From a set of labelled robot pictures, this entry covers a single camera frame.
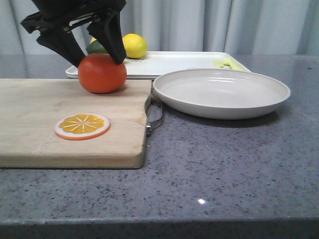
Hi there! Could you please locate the metal cutting board handle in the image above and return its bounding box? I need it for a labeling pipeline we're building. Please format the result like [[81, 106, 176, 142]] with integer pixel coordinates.
[[145, 93, 163, 136]]

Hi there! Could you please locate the grey curtain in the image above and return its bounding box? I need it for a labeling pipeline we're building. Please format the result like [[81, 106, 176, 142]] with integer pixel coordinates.
[[0, 0, 319, 56]]

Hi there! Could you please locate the yellow plastic fork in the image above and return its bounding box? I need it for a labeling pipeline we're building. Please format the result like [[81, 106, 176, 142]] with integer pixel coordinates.
[[222, 57, 245, 71]]

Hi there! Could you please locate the wooden cutting board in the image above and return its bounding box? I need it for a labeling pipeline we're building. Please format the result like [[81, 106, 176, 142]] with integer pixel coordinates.
[[0, 79, 152, 168]]

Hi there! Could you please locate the yellow lemon right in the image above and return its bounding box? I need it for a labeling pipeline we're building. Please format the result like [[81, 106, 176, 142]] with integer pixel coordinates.
[[123, 33, 148, 59]]

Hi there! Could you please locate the green lime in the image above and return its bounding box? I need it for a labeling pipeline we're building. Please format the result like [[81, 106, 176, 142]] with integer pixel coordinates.
[[86, 40, 108, 54]]

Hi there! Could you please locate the orange fruit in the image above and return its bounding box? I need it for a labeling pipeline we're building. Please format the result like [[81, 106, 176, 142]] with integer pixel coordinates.
[[78, 53, 127, 94]]

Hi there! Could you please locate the beige round plate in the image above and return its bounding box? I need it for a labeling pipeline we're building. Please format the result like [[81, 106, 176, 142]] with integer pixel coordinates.
[[153, 69, 291, 120]]

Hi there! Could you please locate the orange slice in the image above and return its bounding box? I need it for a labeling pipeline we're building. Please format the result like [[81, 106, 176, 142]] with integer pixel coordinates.
[[54, 113, 111, 140]]

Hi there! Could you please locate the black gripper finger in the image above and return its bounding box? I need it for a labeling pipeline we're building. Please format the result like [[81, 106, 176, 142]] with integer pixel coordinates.
[[36, 27, 85, 67], [87, 11, 127, 64]]

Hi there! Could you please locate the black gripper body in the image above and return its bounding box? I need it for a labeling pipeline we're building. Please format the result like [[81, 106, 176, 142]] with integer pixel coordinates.
[[21, 0, 126, 33]]

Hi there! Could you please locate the white rectangular tray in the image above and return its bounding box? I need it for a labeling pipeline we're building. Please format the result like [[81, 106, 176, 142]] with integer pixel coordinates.
[[65, 51, 252, 80]]

